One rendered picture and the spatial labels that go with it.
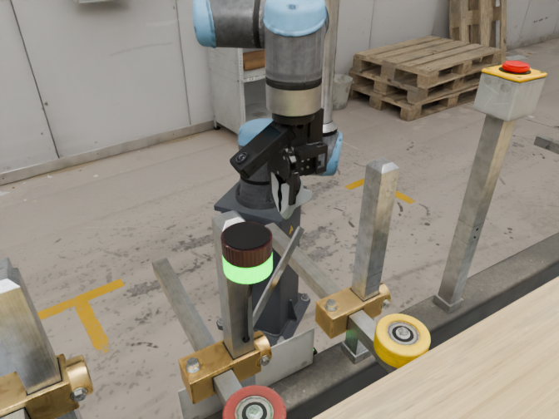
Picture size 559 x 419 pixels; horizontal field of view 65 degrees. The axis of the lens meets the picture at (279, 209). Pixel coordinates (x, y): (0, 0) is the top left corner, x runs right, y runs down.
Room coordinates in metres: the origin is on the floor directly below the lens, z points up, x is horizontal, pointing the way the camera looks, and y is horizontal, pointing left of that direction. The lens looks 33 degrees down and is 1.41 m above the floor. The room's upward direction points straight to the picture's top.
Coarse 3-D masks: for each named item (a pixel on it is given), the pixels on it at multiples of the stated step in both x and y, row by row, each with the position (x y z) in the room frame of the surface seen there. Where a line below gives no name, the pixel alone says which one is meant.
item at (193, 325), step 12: (156, 264) 0.66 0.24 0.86; (168, 264) 0.66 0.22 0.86; (156, 276) 0.64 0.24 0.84; (168, 276) 0.62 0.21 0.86; (168, 288) 0.59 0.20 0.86; (180, 288) 0.59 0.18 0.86; (168, 300) 0.59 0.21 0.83; (180, 300) 0.56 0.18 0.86; (180, 312) 0.53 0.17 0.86; (192, 312) 0.53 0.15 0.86; (192, 324) 0.50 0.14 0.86; (204, 324) 0.50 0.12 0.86; (192, 336) 0.48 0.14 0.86; (204, 336) 0.48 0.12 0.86; (228, 372) 0.41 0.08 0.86; (216, 384) 0.39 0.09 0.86; (228, 384) 0.39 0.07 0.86; (228, 396) 0.37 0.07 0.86
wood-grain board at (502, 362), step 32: (544, 288) 0.55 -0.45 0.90; (512, 320) 0.47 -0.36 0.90; (544, 320) 0.47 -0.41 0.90; (448, 352) 0.41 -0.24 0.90; (480, 352) 0.41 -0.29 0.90; (512, 352) 0.41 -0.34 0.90; (544, 352) 0.41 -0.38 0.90; (384, 384) 0.36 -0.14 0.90; (416, 384) 0.36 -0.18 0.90; (448, 384) 0.36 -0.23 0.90; (480, 384) 0.36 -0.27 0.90; (512, 384) 0.36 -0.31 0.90; (544, 384) 0.36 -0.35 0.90; (320, 416) 0.32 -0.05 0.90; (352, 416) 0.32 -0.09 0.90; (384, 416) 0.32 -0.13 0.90; (416, 416) 0.32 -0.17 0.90; (448, 416) 0.32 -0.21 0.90; (480, 416) 0.32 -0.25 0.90; (512, 416) 0.32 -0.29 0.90; (544, 416) 0.32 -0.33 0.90
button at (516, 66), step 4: (504, 64) 0.71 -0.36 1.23; (508, 64) 0.70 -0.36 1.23; (512, 64) 0.70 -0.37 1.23; (516, 64) 0.70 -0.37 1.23; (520, 64) 0.70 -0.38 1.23; (524, 64) 0.70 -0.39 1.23; (528, 64) 0.70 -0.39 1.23; (504, 68) 0.70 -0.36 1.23; (508, 68) 0.70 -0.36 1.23; (512, 68) 0.69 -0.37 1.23; (516, 68) 0.69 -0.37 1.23; (520, 68) 0.69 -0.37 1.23; (524, 68) 0.69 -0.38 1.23; (528, 68) 0.69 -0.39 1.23; (516, 72) 0.69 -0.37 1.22; (520, 72) 0.69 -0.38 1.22
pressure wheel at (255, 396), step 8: (240, 392) 0.34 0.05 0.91; (248, 392) 0.34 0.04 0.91; (256, 392) 0.34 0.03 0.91; (264, 392) 0.34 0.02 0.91; (272, 392) 0.34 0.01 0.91; (232, 400) 0.33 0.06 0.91; (240, 400) 0.33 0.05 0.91; (248, 400) 0.34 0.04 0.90; (256, 400) 0.34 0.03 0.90; (264, 400) 0.34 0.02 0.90; (272, 400) 0.33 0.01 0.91; (280, 400) 0.33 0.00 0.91; (224, 408) 0.32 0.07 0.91; (232, 408) 0.32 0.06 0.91; (240, 408) 0.32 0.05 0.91; (248, 408) 0.32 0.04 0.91; (256, 408) 0.32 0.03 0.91; (264, 408) 0.33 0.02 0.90; (272, 408) 0.32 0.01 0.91; (280, 408) 0.32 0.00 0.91; (224, 416) 0.31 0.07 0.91; (232, 416) 0.31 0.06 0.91; (240, 416) 0.31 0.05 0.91; (248, 416) 0.31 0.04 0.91; (256, 416) 0.31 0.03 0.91; (264, 416) 0.32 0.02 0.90; (272, 416) 0.31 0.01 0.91; (280, 416) 0.31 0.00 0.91
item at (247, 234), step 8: (240, 224) 0.43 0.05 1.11; (248, 224) 0.43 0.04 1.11; (256, 224) 0.43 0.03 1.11; (232, 232) 0.41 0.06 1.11; (240, 232) 0.41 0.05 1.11; (248, 232) 0.41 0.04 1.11; (256, 232) 0.41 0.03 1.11; (264, 232) 0.41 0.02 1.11; (224, 240) 0.40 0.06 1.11; (232, 240) 0.40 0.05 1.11; (240, 240) 0.40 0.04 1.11; (248, 240) 0.40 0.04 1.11; (256, 240) 0.40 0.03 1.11; (264, 240) 0.40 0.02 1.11; (232, 248) 0.39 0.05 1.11; (240, 248) 0.38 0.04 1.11; (248, 248) 0.38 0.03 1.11; (256, 248) 0.39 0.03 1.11; (248, 288) 0.41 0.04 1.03; (248, 296) 0.41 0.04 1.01; (248, 336) 0.43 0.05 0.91
